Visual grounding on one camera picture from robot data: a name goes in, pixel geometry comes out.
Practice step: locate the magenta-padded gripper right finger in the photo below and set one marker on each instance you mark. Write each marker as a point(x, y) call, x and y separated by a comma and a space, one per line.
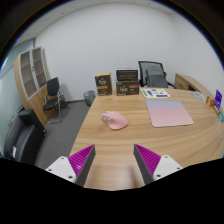
point(154, 161)

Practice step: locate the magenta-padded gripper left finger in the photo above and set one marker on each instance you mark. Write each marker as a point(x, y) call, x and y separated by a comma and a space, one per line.
point(74, 161)

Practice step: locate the pink computer mouse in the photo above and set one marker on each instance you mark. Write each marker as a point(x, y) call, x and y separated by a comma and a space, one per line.
point(115, 120)

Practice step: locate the pink and blue mouse pad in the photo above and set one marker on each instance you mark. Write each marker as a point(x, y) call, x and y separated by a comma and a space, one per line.
point(168, 113)

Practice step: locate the black leather sofa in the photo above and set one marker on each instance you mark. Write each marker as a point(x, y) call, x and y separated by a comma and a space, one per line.
point(21, 140)

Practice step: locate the grey mesh trash bin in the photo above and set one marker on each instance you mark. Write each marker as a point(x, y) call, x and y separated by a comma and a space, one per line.
point(89, 97)

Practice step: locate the white sticker sheet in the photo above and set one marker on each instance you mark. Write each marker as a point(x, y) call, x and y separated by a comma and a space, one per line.
point(155, 93)

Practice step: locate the black visitor chair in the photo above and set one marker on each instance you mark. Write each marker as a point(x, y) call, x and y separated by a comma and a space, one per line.
point(52, 87)

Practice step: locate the wooden shelf unit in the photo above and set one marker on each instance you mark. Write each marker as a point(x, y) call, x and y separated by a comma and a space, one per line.
point(31, 96)

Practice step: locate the wide brown cardboard box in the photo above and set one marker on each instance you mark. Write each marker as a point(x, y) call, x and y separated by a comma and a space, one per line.
point(127, 88)

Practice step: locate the round white coaster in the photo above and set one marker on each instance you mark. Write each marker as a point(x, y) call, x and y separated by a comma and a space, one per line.
point(198, 96)

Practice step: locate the small teal card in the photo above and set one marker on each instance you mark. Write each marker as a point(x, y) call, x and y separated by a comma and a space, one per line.
point(221, 116)

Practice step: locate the tall brown cardboard box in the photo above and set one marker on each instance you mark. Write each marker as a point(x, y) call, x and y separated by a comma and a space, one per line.
point(103, 85)

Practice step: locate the small wooden card holder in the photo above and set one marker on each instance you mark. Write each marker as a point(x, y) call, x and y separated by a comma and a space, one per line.
point(210, 101)

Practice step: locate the grey backpack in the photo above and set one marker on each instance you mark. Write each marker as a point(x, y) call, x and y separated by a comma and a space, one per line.
point(156, 77)

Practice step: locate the wooden side desk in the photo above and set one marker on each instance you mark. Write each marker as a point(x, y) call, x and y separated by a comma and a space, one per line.
point(186, 83)

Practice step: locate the purple card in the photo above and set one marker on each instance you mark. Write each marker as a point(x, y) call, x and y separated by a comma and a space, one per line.
point(218, 99)

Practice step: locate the black cardboard box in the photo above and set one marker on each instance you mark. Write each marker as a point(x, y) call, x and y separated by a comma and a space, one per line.
point(127, 75)

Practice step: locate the black mesh office chair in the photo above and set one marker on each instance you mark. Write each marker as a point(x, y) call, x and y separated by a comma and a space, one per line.
point(142, 71)

